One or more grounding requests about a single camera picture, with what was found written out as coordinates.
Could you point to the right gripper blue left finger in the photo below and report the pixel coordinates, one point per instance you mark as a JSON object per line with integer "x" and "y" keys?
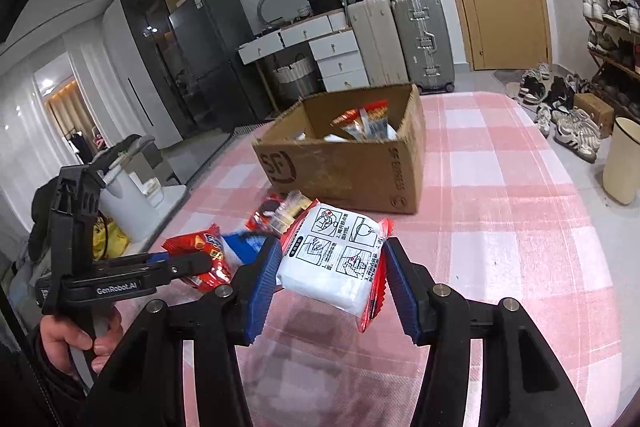
{"x": 263, "y": 287}

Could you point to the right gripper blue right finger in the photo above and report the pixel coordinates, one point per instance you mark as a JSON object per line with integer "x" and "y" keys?
{"x": 405, "y": 279}

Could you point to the red white noodle pack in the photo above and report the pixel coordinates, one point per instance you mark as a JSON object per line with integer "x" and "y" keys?
{"x": 334, "y": 256}

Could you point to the person's left hand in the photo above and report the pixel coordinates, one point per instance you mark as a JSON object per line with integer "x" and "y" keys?
{"x": 59, "y": 334}

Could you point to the blue snack bag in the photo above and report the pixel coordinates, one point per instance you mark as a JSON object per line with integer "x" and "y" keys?
{"x": 242, "y": 248}

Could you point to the red oreo snack pack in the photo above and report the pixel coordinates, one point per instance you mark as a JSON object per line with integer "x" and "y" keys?
{"x": 260, "y": 219}

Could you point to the yellow plastic bag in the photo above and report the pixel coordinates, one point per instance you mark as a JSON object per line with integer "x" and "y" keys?
{"x": 109, "y": 241}

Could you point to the red chips bag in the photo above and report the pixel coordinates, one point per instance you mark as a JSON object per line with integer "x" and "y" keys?
{"x": 207, "y": 250}

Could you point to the pink checkered tablecloth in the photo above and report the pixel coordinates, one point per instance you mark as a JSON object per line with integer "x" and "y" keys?
{"x": 499, "y": 217}

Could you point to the SF cardboard box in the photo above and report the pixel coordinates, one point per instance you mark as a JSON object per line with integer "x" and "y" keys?
{"x": 302, "y": 150}

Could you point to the orange noodle snack bag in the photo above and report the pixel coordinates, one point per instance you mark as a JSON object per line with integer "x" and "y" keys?
{"x": 366, "y": 123}

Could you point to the woven laundry basket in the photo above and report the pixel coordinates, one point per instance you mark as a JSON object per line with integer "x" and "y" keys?
{"x": 298, "y": 79}

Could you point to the white drawer desk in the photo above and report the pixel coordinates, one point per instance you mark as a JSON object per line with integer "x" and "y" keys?
{"x": 328, "y": 39}

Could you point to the cream waste bin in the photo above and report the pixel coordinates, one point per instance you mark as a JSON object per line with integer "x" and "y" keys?
{"x": 621, "y": 171}

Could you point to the dark grey refrigerator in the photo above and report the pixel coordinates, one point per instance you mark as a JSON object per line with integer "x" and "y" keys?
{"x": 209, "y": 34}

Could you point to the small cardboard box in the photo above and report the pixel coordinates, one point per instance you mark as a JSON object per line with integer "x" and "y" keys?
{"x": 598, "y": 111}

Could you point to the black glass cabinet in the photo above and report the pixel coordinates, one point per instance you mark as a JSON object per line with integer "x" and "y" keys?
{"x": 171, "y": 77}

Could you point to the beige suitcase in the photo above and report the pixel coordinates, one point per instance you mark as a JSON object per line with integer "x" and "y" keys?
{"x": 377, "y": 37}

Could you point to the silver suitcase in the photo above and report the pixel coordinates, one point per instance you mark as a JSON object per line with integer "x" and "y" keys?
{"x": 424, "y": 38}

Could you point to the wooden shoe rack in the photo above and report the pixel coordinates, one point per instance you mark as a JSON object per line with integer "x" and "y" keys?
{"x": 613, "y": 45}

